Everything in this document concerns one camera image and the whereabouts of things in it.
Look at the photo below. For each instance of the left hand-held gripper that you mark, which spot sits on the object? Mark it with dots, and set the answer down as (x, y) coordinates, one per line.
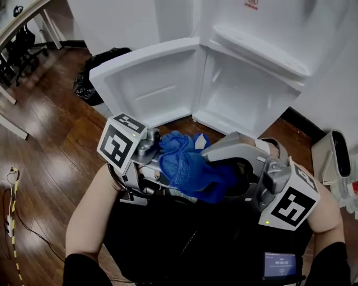
(116, 142)

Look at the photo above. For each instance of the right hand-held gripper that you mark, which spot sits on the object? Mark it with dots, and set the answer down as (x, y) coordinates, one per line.
(291, 206)

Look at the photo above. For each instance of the blue cloth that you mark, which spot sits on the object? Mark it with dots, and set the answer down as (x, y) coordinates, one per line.
(184, 167)

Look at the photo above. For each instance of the white mini fridge door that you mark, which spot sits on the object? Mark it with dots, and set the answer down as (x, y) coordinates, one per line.
(156, 83)

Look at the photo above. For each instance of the white water dispenser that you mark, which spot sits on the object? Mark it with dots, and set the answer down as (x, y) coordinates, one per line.
(251, 95)

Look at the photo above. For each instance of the person's right forearm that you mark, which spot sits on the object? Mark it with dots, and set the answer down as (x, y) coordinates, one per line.
(325, 218)

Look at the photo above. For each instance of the person's left forearm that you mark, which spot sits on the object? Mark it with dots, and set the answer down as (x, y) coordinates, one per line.
(89, 212)

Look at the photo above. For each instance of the clear plastic water bottle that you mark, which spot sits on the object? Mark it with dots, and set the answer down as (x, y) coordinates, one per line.
(349, 195)

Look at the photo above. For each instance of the black garbage bag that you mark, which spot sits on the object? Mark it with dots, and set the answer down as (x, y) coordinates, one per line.
(86, 89)

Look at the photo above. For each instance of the white handheld device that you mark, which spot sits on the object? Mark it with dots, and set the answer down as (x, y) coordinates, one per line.
(327, 156)

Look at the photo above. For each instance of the person's black clothing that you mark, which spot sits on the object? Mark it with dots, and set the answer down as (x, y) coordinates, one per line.
(181, 245)

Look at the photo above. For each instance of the black device with lit screen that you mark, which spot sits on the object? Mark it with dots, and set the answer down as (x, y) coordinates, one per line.
(279, 265)

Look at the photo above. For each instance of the white slotted drip tray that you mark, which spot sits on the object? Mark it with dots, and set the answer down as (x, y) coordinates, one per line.
(260, 50)

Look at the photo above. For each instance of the white power strip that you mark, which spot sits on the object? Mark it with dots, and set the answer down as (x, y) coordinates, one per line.
(10, 226)

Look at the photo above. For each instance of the black office chair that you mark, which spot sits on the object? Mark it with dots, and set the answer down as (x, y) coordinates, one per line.
(25, 42)

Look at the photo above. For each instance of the black headset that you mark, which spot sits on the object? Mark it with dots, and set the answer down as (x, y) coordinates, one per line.
(18, 11)

